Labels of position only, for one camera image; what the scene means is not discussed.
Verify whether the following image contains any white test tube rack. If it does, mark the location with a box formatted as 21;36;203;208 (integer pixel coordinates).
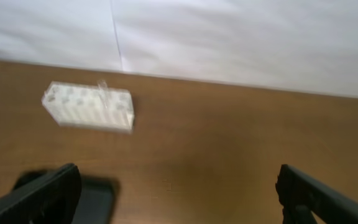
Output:
41;80;135;134

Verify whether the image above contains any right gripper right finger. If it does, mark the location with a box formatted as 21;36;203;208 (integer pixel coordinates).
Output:
275;164;358;224

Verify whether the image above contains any clear test tube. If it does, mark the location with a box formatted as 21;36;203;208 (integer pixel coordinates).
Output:
96;79;111;110

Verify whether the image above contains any black tray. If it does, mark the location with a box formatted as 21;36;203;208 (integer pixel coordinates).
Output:
11;169;121;224

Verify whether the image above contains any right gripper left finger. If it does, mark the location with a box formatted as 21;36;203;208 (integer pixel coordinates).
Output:
0;162;83;224

